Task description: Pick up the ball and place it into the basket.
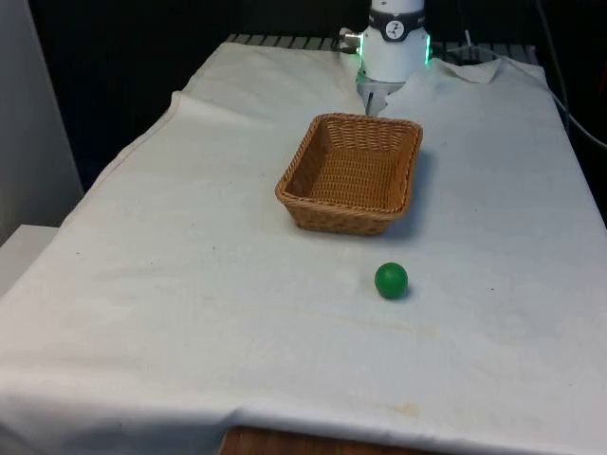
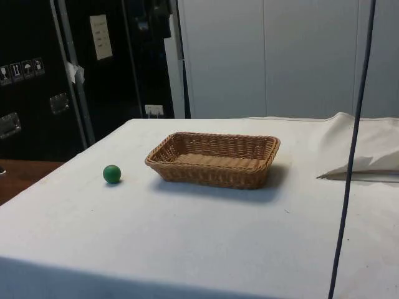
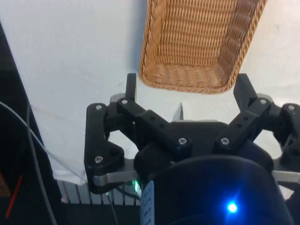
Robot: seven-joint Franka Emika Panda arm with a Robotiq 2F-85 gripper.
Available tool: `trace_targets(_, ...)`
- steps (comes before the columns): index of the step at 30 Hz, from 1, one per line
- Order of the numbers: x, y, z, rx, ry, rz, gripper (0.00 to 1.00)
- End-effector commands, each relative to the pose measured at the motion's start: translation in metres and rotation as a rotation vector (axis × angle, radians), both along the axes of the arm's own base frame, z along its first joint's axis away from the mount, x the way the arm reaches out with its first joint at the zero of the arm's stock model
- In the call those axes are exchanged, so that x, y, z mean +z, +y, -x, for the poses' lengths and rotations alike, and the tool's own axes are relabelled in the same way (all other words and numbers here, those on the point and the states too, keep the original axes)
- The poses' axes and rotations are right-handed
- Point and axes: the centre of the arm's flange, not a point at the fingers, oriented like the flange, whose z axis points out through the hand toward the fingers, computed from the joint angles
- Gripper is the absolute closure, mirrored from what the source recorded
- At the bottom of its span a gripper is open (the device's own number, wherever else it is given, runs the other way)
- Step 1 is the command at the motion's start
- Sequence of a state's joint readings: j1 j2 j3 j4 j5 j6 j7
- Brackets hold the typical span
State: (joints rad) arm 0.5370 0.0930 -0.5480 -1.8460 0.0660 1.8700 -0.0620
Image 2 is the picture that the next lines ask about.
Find brown wicker basket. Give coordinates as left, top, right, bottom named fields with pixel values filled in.
left=144, top=131, right=281, bottom=191

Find green ball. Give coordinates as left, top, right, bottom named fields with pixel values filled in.
left=102, top=164, right=122, bottom=185

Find pale lockers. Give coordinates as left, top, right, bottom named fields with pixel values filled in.
left=164, top=0, right=399, bottom=120

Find black cabinet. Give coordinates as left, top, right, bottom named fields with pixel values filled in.
left=0, top=0, right=176, bottom=163

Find black cable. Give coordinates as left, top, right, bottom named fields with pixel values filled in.
left=327, top=0, right=377, bottom=299

